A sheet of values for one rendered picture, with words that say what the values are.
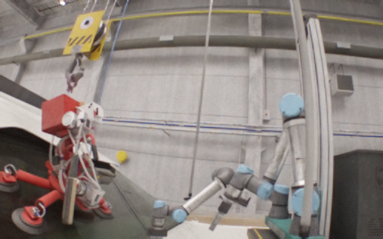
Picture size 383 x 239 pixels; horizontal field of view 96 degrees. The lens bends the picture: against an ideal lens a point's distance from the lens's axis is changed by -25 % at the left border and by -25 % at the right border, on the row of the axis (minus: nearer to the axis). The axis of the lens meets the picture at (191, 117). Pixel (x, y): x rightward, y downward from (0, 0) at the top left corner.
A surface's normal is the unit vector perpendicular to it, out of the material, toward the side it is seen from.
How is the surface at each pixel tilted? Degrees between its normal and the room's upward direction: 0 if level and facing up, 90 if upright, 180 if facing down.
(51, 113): 90
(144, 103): 90
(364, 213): 90
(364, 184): 90
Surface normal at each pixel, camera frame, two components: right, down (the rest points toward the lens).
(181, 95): -0.19, -0.28
